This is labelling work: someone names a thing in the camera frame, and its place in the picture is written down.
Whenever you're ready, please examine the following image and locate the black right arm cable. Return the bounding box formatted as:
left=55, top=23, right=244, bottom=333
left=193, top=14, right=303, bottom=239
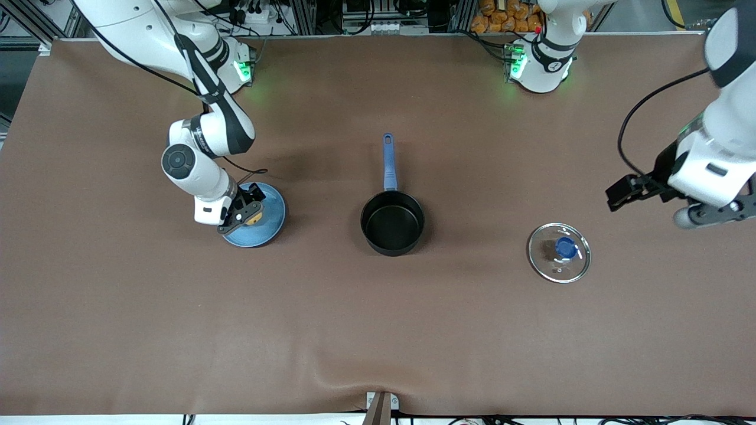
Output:
left=71, top=0, right=269, bottom=178

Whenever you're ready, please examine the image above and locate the aluminium frame post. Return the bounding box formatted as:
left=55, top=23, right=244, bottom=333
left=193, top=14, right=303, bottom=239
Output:
left=451, top=0, right=477, bottom=34
left=294, top=0, right=318, bottom=35

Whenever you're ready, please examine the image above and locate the white power strip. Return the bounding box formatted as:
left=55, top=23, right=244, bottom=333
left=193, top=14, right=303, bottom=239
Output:
left=232, top=5, right=279, bottom=25

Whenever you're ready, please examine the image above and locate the brown table cloth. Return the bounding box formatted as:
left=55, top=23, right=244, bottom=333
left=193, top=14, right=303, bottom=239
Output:
left=0, top=32, right=756, bottom=417

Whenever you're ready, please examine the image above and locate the black pot with blue handle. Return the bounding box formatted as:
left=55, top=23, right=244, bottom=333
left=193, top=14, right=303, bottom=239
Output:
left=360, top=133, right=426, bottom=257

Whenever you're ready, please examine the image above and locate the grey electronics box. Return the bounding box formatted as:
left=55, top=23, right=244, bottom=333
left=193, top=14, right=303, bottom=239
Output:
left=341, top=0, right=397, bottom=34

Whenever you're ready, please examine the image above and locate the metal table clamp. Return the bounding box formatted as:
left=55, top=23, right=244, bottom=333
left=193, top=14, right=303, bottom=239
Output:
left=364, top=391, right=400, bottom=425

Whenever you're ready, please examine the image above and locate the blue round plate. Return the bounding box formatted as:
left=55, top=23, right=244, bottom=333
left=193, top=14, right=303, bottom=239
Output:
left=221, top=182, right=287, bottom=248

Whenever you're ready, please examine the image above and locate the glass lid with blue knob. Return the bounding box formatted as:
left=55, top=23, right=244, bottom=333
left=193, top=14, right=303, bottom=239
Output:
left=527, top=223, right=592, bottom=284

